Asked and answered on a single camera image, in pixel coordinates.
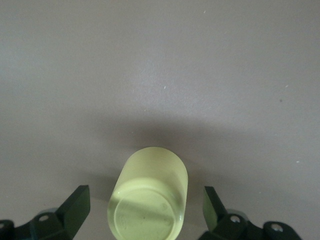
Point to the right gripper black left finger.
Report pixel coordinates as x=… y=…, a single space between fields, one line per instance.
x=72 y=212

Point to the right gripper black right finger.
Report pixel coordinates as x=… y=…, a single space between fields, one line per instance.
x=217 y=220

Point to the yellow plastic cup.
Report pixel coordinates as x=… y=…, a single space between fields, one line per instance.
x=150 y=187

